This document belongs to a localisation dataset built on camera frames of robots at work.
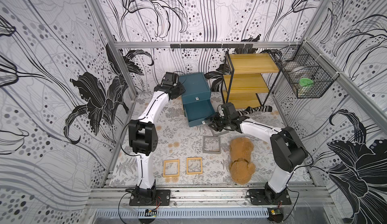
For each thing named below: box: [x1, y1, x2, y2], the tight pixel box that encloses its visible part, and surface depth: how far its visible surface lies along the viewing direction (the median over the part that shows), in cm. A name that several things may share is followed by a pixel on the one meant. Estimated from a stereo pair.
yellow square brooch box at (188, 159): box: [186, 156, 203, 175], surface depth 84 cm
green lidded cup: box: [297, 77, 314, 98], surface depth 80 cm
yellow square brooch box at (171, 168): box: [162, 158, 180, 178], surface depth 84 cm
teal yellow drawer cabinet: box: [179, 72, 216, 128], surface depth 96 cm
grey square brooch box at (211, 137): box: [203, 135, 222, 154], surface depth 94 cm
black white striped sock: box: [237, 105, 273, 117], surface depth 109 cm
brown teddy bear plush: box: [228, 137, 256, 185], surface depth 78 cm
